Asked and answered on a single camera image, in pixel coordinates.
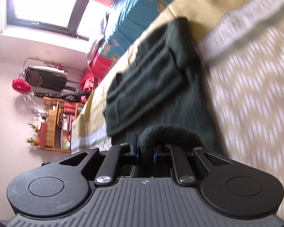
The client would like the red hat on rack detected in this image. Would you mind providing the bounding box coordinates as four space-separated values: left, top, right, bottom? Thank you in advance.
12 78 31 94

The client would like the pink cloth on bed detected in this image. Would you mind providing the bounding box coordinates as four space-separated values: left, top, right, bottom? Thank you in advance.
86 37 105 64

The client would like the dark framed window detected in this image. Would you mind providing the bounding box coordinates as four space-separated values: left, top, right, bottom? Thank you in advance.
6 0 89 40

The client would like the red clothes pile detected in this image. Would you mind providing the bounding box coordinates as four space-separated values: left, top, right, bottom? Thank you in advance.
79 69 94 93

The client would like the beige patterned bedspread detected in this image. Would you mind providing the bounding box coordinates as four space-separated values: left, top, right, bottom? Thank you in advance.
71 0 284 219

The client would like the wooden shelf with items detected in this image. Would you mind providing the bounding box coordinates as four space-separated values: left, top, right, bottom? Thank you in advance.
25 97 84 153

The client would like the dark green knit sweater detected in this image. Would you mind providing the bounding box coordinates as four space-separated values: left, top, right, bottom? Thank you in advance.
103 17 223 177

